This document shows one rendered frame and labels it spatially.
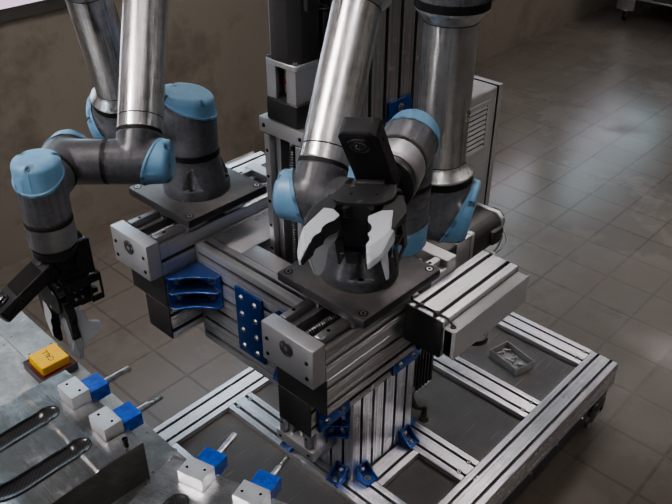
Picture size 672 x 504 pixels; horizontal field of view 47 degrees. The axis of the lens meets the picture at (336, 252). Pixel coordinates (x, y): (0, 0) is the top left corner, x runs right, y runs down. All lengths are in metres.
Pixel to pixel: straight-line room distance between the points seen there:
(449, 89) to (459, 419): 1.34
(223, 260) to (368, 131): 0.92
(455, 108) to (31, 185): 0.65
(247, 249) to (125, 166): 0.51
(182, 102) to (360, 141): 0.88
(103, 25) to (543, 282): 2.29
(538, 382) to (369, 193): 1.75
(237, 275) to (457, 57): 0.73
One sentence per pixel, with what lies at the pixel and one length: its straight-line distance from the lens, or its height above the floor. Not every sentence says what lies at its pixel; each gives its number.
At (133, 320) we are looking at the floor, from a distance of 3.14.
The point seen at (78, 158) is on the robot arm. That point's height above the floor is 1.33.
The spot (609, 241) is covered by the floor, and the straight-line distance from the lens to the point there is 3.72.
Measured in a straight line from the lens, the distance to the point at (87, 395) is 1.48.
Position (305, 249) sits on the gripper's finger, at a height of 1.45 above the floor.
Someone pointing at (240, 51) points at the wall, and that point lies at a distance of 4.01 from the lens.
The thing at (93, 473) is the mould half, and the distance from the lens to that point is 1.37.
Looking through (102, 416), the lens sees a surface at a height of 0.92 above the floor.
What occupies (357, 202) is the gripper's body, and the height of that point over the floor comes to 1.46.
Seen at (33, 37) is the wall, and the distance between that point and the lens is 3.38.
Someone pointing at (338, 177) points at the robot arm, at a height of 1.37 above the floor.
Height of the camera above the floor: 1.88
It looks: 33 degrees down
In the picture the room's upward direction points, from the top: straight up
